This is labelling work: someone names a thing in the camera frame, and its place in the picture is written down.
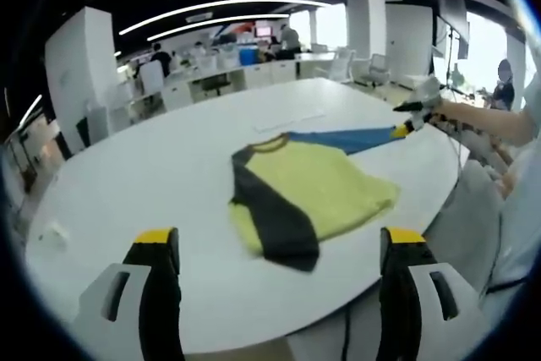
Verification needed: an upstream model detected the blue storage container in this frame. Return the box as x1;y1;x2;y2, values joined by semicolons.
238;46;260;67

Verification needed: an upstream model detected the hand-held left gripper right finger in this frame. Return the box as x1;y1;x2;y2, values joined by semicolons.
378;225;487;361

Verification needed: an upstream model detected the person in light shirt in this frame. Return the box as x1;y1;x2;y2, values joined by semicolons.
477;81;541;324

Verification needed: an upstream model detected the white table cable cover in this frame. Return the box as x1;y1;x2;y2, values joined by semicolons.
253;109;326;134

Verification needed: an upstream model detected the white office chair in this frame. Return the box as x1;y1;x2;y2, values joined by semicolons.
363;52;388;87
329;48;356;83

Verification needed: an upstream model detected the long curved ceiling light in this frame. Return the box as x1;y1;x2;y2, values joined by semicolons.
117;0;335;36

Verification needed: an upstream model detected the black chest device cable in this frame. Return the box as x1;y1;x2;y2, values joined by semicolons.
485;274;533;295

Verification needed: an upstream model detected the yellow raglan garment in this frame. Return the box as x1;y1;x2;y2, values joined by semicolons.
227;122;409;273

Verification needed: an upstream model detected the short curved ceiling light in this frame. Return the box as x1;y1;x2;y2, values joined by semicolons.
145;14;292;43

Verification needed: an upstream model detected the white mesh chair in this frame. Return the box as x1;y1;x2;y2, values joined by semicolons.
291;157;504;361

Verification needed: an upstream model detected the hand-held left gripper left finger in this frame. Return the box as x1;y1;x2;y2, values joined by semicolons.
78;227;186;361

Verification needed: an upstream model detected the white cabinet row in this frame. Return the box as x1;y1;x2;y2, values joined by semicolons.
117;58;297;112

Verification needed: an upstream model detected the black light stand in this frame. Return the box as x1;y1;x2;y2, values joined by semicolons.
445;26;462;91

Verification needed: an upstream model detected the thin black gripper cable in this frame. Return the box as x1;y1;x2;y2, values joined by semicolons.
341;305;354;361

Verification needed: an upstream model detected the dark flat panel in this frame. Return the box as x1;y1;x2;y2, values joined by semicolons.
433;0;471;60

